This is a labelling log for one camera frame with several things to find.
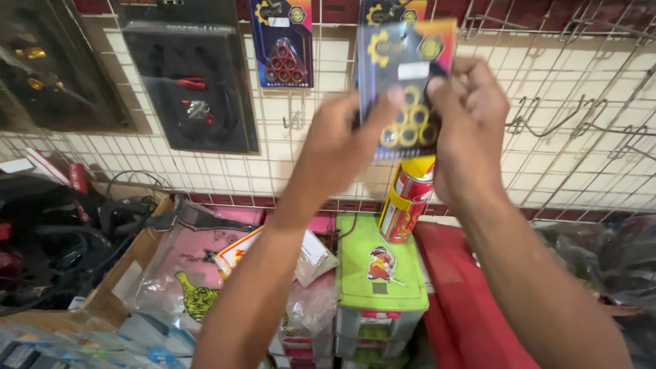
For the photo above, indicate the row of metal display hooks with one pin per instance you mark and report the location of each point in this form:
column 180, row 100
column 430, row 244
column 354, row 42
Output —
column 528, row 129

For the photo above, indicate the brown cardboard box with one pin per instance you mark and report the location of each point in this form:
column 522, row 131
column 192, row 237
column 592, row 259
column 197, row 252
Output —
column 123, row 276

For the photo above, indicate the green plastic drawer cabinet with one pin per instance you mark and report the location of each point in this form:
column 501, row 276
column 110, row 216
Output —
column 369, row 287

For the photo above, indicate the stack of clear plastic packets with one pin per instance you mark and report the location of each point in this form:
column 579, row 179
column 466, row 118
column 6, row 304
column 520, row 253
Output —
column 92, row 343

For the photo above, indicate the pink plastic drawer cabinet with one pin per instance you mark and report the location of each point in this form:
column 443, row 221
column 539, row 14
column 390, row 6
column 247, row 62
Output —
column 307, row 343

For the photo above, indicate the red spray can yellow cap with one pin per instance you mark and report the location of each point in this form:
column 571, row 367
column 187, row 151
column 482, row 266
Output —
column 407, row 205

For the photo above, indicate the white yellow red packet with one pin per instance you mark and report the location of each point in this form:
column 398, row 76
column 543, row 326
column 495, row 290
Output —
column 233, row 256

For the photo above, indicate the person's right hand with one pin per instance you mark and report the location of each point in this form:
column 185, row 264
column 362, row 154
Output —
column 471, row 143

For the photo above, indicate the black blister pack gold parts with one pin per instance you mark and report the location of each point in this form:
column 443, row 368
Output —
column 56, row 66

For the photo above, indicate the packet of yellow rollers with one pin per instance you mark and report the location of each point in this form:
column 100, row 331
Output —
column 405, row 56

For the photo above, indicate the red plastic container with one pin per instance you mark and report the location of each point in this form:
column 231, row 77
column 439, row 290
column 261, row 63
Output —
column 461, row 307

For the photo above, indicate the person's left hand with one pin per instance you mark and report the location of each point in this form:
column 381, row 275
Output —
column 333, row 153

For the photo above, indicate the small metal double hook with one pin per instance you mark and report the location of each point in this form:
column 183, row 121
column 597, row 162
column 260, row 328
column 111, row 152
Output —
column 294, row 121

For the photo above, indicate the colourful hanging roller packet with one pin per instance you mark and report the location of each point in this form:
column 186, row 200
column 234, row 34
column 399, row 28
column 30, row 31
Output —
column 389, row 10

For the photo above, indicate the clear bag of dark parts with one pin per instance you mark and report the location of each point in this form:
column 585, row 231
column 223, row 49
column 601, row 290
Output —
column 615, row 266

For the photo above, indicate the packet of red rollers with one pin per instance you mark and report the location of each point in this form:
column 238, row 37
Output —
column 283, row 56

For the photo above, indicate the black blister pack red parts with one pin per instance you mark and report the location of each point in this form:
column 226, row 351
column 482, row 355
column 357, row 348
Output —
column 194, row 92

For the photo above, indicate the small clear plastic bag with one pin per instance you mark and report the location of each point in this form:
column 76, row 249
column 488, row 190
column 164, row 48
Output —
column 315, row 259

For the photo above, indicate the pink tiger print plastic bag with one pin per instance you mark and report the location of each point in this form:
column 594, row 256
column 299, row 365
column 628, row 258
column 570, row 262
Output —
column 184, row 266

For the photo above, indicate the heap of black motorcycle parts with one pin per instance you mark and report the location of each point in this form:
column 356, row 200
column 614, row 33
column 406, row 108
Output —
column 51, row 241

